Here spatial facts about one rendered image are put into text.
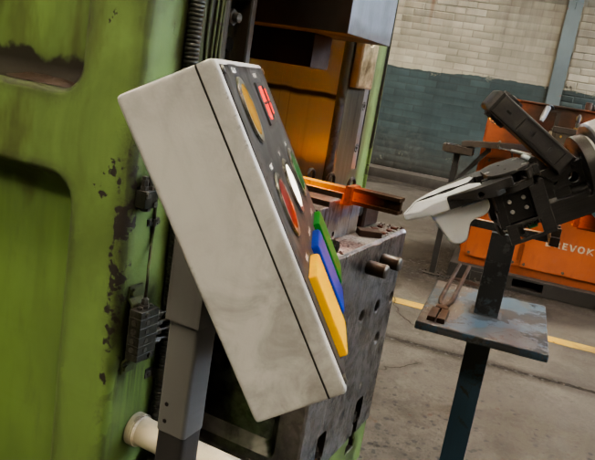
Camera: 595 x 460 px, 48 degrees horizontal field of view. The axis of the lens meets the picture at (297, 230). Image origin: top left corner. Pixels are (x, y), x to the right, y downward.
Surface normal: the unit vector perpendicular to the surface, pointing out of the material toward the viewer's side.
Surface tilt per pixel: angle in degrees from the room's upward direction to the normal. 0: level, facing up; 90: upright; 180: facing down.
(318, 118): 90
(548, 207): 90
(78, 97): 89
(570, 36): 90
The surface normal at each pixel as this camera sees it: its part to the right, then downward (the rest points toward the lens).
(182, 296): -0.47, 0.12
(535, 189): -0.04, 0.22
